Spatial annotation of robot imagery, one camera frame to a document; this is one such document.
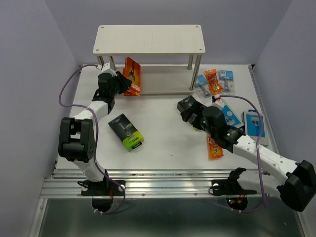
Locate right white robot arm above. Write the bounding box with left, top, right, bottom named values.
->
left=177, top=101, right=316, bottom=212

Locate blue razor pack middle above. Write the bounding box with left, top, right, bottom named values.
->
left=221, top=104, right=244, bottom=130

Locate blue blister razor pack right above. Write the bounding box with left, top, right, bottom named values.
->
left=218, top=70, right=235, bottom=95

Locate white two-tier shelf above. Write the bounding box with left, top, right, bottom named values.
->
left=93, top=25, right=205, bottom=95

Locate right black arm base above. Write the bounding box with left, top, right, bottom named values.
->
left=208, top=167, right=257, bottom=197

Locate purple cable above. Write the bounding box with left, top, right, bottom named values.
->
left=213, top=95, right=271, bottom=213
left=58, top=64, right=127, bottom=215

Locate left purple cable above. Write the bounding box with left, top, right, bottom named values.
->
left=58, top=64, right=127, bottom=215

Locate orange razor bag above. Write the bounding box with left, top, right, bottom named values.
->
left=207, top=135, right=224, bottom=160
left=204, top=69, right=223, bottom=95

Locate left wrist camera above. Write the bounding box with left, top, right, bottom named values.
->
left=96, top=63, right=117, bottom=77

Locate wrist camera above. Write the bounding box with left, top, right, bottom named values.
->
left=212, top=95, right=226, bottom=110
left=96, top=63, right=117, bottom=77

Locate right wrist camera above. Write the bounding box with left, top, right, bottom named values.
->
left=212, top=95, right=226, bottom=110

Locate blue blister razor pack left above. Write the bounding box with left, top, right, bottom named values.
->
left=195, top=75, right=212, bottom=104

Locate blue razor pack far right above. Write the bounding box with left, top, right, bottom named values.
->
left=241, top=110, right=269, bottom=147

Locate orange razor bag bottom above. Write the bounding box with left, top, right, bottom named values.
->
left=207, top=135, right=224, bottom=160

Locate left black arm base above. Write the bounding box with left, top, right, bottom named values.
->
left=77, top=169, right=125, bottom=197

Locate black green razor box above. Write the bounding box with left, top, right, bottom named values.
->
left=108, top=114, right=144, bottom=152
left=177, top=95, right=201, bottom=113

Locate blue blister razor pack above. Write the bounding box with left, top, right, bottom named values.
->
left=195, top=75, right=212, bottom=104
left=218, top=70, right=235, bottom=95

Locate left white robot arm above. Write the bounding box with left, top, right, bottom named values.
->
left=58, top=71, right=132, bottom=195

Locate orange razor bag top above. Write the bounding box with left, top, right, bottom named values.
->
left=204, top=69, right=223, bottom=95

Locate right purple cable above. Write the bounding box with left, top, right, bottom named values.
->
left=213, top=95, right=271, bottom=213

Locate aluminium rail frame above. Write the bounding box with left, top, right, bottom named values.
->
left=40, top=64, right=302, bottom=198

